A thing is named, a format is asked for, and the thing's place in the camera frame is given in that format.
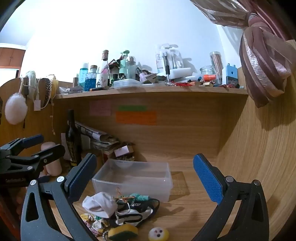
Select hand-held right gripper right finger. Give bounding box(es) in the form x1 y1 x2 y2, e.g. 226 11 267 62
192 153 271 241

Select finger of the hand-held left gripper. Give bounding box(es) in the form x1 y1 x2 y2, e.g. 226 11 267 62
6 144 66 173
0 134 44 158

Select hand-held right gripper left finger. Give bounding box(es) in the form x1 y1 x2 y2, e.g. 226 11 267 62
20 153 100 241

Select colourful floral scrunchie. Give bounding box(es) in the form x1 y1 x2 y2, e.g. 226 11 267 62
80 213 109 235

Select clear plastic storage box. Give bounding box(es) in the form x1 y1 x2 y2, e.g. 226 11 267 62
92 159 173 202

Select teal scrunchie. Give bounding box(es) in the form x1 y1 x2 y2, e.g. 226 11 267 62
129 193 148 202

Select black white patterned cloth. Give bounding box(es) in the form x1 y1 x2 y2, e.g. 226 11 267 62
109 197 160 229

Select black white beaded bracelet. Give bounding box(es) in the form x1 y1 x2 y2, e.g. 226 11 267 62
100 228 111 241

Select yellow green sponge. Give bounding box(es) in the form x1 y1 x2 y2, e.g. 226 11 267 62
107 224 139 241

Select yellow round plush face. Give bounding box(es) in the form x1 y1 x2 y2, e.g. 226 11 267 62
148 227 169 241

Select pink cylinder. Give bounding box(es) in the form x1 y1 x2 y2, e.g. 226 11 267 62
41 141 62 176

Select dark wine bottle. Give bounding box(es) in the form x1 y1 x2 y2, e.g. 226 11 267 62
65 109 82 167

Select white fluffy pompom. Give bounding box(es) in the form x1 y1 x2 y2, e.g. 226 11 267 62
5 93 26 125

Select stack of newspapers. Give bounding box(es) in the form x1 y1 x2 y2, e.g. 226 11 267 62
74 121 119 153

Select white card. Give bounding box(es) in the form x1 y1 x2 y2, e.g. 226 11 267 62
114 146 130 158

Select pile of small trinkets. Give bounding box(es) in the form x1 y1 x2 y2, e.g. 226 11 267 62
116 141 136 161

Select black braided headband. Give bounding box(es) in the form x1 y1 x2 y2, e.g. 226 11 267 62
42 78 52 108

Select yellow hanging object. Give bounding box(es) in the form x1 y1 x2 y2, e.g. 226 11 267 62
50 75 57 98

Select white knitted cloth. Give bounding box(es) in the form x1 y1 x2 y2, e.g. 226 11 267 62
24 71 38 98

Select pink sticky note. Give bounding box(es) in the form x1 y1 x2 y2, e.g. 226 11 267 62
90 100 111 116

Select orange sticky note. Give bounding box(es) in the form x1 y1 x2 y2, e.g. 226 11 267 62
116 111 157 126

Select faceted glass jar blue liquid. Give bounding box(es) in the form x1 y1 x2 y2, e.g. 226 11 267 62
85 65 97 92

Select teal liquid bottle white cap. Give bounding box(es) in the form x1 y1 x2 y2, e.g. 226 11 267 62
80 62 89 86

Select green sticky note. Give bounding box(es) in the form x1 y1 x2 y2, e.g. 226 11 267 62
118 105 147 112

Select brown wooden cabinet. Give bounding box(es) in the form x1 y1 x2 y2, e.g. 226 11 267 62
0 46 26 69

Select clear glass bottle figure label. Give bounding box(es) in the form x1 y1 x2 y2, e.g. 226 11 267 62
99 50 111 88

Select pile of pens and clutter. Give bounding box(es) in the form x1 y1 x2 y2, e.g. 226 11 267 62
173 80 241 90

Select wooden shelf board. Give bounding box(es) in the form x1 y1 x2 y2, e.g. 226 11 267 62
54 87 248 100

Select flat clear lidded case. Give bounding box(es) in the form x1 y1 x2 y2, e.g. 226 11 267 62
113 78 142 88

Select blue pencil sharpener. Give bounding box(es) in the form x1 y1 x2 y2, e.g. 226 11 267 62
222 64 238 87

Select round glass jar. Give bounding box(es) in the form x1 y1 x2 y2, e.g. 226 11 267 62
200 65 216 81

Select white foam block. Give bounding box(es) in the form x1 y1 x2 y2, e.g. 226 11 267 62
170 67 192 80

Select mint green pump bottle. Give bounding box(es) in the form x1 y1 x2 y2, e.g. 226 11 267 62
119 50 130 79

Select clear bottle silver cap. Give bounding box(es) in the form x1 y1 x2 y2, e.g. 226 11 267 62
126 56 137 80

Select tall clear pencil canister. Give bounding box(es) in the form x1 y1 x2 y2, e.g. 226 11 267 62
210 51 223 85

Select lavender pink tube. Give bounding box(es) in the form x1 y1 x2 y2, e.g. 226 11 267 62
136 67 148 81

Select pink striped curtain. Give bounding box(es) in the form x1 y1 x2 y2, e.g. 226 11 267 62
190 0 296 108

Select clear toothbrush blister pack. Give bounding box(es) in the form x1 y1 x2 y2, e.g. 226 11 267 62
171 44 183 70

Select black toothbrush blister pack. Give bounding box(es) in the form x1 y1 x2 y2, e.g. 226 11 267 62
156 45 171 75

